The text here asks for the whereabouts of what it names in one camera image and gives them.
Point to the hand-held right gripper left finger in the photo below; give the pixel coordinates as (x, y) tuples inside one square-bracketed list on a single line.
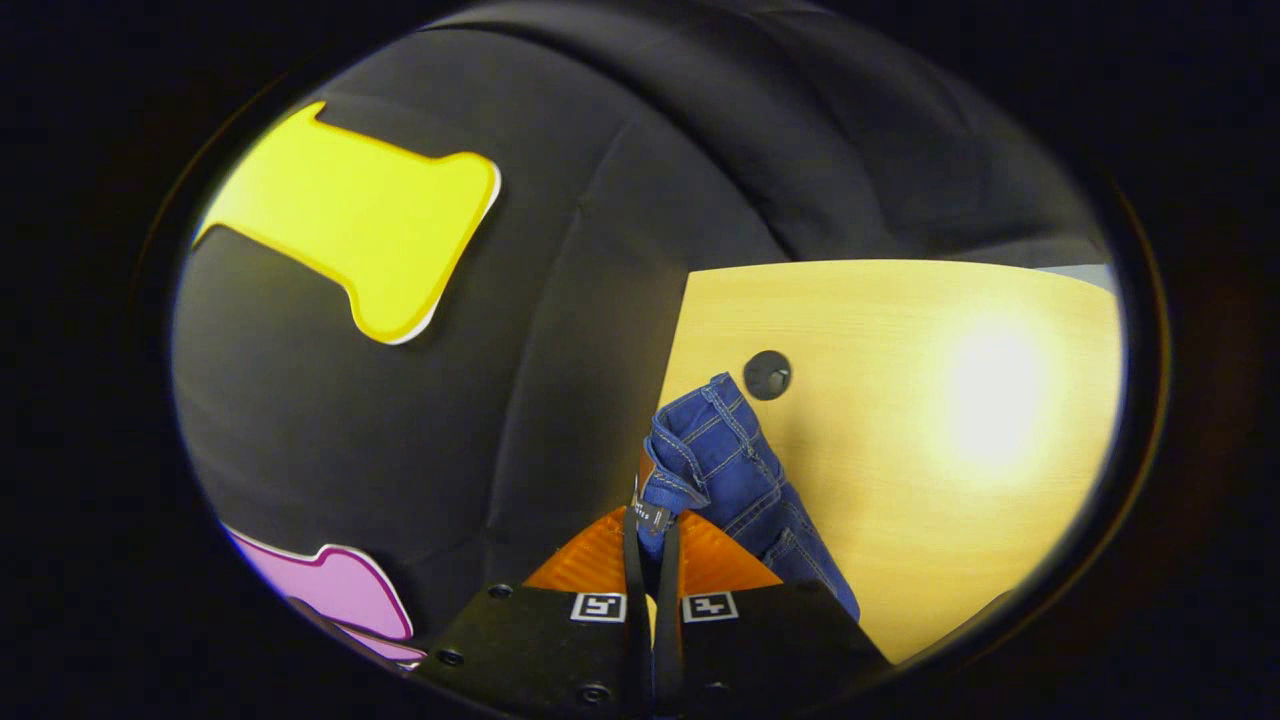
[(560, 640)]

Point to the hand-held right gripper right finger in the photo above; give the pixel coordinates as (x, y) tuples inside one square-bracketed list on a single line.
[(760, 640)]

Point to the blue denim jeans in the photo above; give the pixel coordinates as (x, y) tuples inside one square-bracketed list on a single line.
[(720, 450)]

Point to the black backdrop cloth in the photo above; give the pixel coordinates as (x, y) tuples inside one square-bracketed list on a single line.
[(560, 300)]

